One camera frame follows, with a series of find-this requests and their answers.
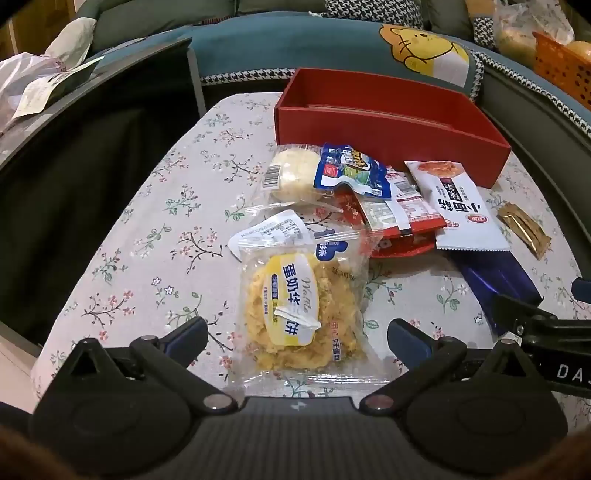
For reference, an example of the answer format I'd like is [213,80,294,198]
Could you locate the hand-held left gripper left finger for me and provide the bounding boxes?
[36,316,238,415]

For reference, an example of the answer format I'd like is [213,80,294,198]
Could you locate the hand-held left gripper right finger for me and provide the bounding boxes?
[359,318,561,415]

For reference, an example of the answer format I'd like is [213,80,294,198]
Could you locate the dark blue foil packet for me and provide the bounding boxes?
[450,251,543,337]

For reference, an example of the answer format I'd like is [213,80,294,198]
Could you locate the gold foil packet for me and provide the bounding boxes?
[498,202,552,260]

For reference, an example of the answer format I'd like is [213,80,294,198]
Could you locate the red snack bag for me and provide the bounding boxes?
[335,191,437,258]

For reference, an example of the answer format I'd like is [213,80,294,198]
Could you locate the yellow waffle packet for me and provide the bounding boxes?
[228,209,384,387]

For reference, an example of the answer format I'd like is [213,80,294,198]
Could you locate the white noodle snack packet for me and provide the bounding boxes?
[405,159,511,252]

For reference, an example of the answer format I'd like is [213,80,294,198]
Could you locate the blue snack packet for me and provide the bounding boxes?
[314,142,393,199]

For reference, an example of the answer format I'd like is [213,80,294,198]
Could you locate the round white bun packet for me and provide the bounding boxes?
[261,143,345,215]

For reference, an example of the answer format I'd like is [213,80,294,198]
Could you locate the red cardboard box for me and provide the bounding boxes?
[274,68,512,189]

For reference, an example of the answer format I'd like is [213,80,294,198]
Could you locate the floral tablecloth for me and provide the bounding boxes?
[32,92,591,416]

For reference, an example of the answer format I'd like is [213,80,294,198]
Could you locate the green sofa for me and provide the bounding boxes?
[76,0,591,296]

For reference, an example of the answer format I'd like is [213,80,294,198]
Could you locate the orange plastic basket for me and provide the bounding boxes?
[533,31,591,112]

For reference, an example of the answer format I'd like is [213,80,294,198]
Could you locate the teal houndstooth trim sofa cover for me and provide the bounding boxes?
[480,46,591,114]

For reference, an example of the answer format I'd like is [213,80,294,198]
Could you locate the clear plastic food bag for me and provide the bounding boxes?
[494,0,575,65]

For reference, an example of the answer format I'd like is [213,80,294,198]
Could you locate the houndstooth pillow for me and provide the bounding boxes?
[323,0,423,26]
[470,0,500,48]

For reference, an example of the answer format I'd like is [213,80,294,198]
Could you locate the white paper slip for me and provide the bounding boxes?
[14,58,105,118]

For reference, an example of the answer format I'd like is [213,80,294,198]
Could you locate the teal cartoon print cushion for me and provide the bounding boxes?
[189,14,483,100]

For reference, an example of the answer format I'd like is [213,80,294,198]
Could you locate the white plastic bag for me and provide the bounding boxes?
[0,53,61,134]

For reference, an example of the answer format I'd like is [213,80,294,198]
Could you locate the cream cloth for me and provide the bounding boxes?
[44,17,98,65]

